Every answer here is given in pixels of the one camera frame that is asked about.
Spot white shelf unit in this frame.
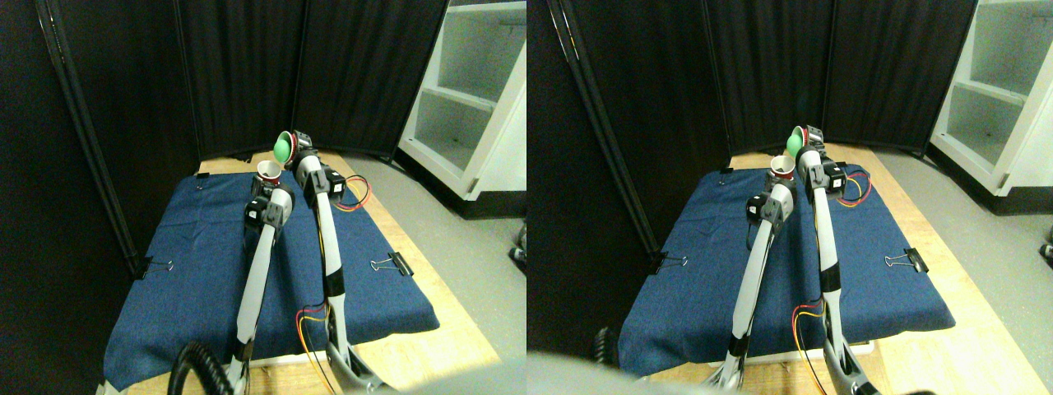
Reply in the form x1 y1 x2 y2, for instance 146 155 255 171
930 0 1053 198
397 0 527 202

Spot orange wire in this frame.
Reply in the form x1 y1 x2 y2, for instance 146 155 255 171
843 169 873 203
341 174 372 212

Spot curtain stand pole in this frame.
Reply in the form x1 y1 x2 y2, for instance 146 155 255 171
37 0 142 277
550 0 661 258

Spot dark blue cloth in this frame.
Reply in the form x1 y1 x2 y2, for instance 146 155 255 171
103 167 440 393
615 163 957 378

